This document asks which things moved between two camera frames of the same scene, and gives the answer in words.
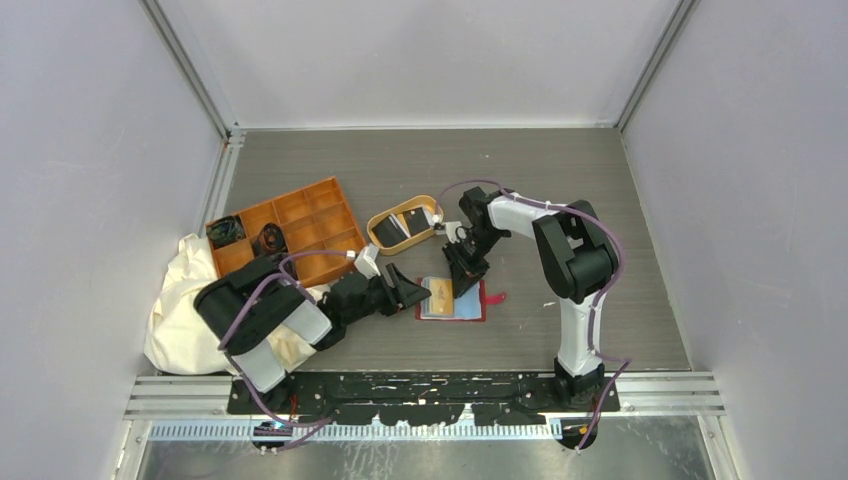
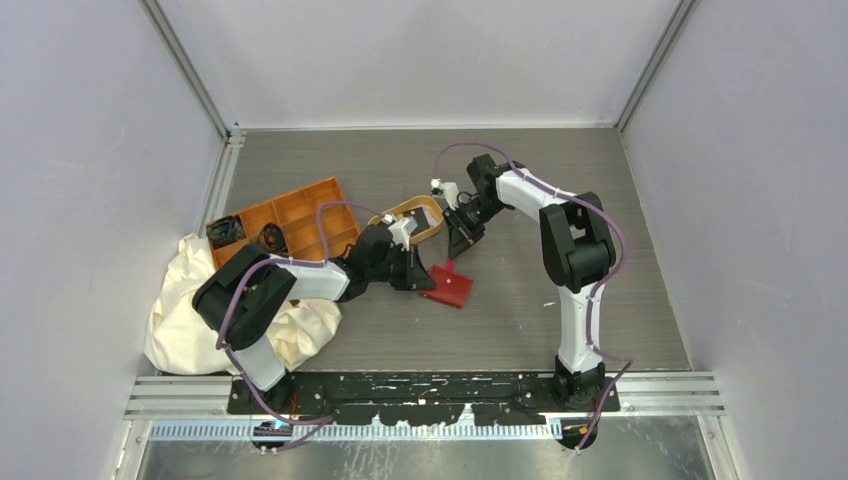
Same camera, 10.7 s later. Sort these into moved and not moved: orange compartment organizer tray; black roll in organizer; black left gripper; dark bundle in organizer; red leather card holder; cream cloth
Moved: red leather card holder; black left gripper
Not moved: black roll in organizer; dark bundle in organizer; cream cloth; orange compartment organizer tray
